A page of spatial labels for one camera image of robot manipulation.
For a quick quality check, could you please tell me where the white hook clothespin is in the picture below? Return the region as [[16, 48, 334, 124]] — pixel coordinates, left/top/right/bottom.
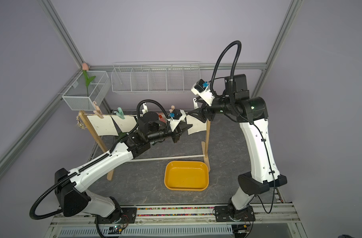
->
[[193, 98, 199, 109], [142, 103, 148, 115]]

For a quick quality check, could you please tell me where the postcard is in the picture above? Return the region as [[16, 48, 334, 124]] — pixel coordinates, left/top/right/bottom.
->
[[111, 115, 136, 132], [159, 113, 173, 123], [186, 115, 207, 135], [87, 115, 118, 136]]

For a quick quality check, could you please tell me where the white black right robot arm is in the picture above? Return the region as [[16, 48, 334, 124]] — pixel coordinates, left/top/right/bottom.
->
[[189, 74, 287, 221]]

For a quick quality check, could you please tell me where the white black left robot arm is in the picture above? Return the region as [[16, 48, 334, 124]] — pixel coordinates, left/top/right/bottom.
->
[[54, 109, 192, 223]]

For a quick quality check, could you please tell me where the yellow plastic tray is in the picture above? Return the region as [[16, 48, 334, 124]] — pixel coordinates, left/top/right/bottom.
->
[[164, 161, 209, 191]]

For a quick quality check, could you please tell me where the green clothespin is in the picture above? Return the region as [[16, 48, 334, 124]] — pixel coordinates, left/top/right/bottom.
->
[[114, 107, 125, 120]]

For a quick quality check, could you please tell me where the white mesh basket small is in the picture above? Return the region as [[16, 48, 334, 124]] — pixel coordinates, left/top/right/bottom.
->
[[62, 71, 112, 111]]

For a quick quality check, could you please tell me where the pink artificial tulip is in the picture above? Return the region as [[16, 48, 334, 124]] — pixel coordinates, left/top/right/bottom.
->
[[82, 62, 96, 96]]

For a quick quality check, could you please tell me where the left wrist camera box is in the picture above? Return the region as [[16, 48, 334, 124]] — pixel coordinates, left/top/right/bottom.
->
[[169, 109, 187, 122]]

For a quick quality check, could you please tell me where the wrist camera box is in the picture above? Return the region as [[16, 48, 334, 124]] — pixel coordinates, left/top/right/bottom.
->
[[169, 109, 187, 122], [191, 79, 215, 106]]

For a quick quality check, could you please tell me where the black corrugated left cable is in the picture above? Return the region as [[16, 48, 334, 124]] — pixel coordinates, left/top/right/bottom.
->
[[29, 99, 170, 221]]

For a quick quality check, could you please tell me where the black corrugated cable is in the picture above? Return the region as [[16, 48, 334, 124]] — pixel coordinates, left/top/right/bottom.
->
[[210, 40, 243, 117], [29, 99, 170, 221]]

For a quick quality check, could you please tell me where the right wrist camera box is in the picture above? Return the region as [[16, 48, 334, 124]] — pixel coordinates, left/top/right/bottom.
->
[[191, 79, 215, 106]]

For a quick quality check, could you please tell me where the wooden drying rack frame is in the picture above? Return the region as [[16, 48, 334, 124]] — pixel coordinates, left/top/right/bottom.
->
[[76, 110, 210, 168]]

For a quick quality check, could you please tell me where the white wire basket long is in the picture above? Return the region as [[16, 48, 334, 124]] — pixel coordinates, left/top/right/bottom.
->
[[111, 61, 201, 93]]

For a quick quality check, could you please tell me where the black corrugated right cable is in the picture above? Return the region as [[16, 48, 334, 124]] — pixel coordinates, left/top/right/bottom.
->
[[210, 40, 243, 117]]

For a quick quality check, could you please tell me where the twine string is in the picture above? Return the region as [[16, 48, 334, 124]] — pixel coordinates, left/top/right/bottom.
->
[[85, 110, 140, 117]]

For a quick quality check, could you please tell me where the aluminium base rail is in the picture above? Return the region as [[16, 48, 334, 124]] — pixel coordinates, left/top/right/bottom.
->
[[43, 203, 307, 238]]

